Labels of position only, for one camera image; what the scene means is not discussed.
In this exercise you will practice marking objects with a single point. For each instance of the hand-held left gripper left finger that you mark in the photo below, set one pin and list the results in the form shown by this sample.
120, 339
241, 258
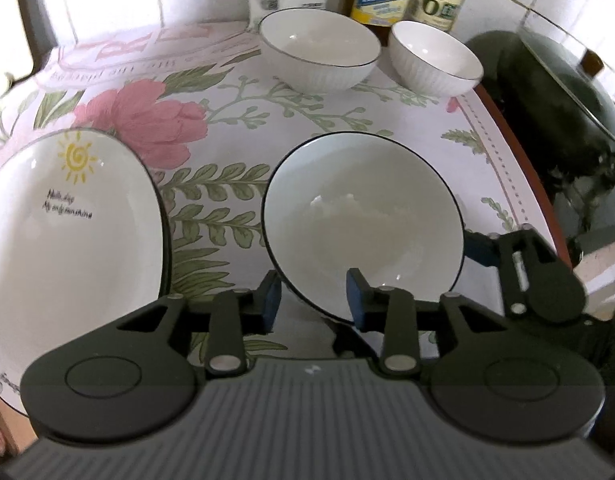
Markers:
271, 302

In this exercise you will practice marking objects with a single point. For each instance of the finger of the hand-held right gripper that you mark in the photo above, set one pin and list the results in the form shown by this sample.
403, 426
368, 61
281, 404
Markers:
480, 247

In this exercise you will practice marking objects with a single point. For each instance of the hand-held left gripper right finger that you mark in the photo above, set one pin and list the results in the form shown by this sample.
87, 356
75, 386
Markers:
356, 300

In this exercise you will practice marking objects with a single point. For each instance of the white bowl with black rim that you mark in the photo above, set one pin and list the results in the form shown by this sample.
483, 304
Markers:
432, 60
317, 45
362, 210

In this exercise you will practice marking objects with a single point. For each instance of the white plate with sun print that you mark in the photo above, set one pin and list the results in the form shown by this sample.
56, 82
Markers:
62, 260

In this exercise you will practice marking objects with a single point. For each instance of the white plate with black rim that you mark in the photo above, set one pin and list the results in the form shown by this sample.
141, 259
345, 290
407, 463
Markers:
5, 392

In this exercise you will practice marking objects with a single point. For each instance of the black gas stove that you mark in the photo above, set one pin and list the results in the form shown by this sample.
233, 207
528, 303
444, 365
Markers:
597, 245

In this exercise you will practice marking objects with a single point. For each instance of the floral tablecloth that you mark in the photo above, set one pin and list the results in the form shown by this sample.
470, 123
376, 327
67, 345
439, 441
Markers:
227, 110

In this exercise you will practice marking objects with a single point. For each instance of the glass lid with wooden knob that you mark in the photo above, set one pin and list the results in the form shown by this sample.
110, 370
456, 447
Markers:
577, 75

